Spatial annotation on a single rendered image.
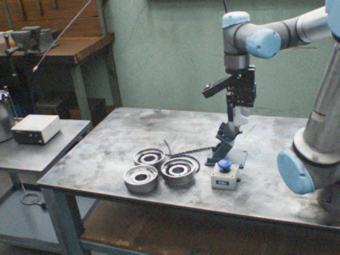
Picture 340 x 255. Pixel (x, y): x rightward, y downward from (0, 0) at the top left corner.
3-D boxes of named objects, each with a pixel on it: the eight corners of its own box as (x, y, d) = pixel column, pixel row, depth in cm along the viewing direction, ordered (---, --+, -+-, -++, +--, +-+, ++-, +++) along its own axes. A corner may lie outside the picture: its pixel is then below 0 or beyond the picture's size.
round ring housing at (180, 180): (202, 177, 120) (201, 166, 118) (176, 192, 114) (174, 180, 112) (181, 165, 127) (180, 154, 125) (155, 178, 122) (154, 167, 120)
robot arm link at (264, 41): (293, 24, 95) (267, 18, 104) (256, 32, 91) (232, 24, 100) (293, 55, 98) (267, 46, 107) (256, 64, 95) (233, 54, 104)
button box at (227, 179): (211, 188, 114) (210, 174, 112) (216, 174, 120) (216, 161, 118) (238, 191, 111) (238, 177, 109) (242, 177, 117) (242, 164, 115)
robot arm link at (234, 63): (221, 56, 108) (226, 48, 115) (222, 72, 110) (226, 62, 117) (248, 56, 105) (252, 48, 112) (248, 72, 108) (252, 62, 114)
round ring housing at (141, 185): (138, 200, 113) (136, 188, 111) (119, 185, 120) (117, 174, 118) (165, 184, 118) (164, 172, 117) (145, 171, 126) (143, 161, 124)
